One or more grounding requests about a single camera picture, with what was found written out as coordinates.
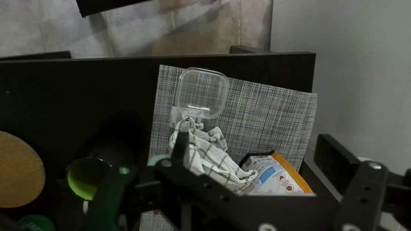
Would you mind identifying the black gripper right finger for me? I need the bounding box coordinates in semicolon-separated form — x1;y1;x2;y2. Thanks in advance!
313;133;363;199

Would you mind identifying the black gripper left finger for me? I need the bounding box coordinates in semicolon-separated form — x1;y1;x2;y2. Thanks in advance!
172;129;192;167

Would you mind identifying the white checked cloth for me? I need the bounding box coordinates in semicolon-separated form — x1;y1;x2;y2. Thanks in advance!
166;117;259;196

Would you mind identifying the clear plastic container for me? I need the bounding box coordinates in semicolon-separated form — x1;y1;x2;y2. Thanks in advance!
170;66;231;126

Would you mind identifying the grey woven placemat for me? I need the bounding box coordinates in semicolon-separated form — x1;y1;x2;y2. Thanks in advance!
146;63;318;173

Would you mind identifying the black cup green inside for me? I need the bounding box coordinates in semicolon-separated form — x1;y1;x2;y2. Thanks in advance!
65;127;138;203

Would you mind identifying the black side table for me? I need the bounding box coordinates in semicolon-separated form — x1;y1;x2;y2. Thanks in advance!
0;50;318;231

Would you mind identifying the round cork coaster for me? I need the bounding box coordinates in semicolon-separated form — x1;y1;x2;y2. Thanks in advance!
0;129;46;209

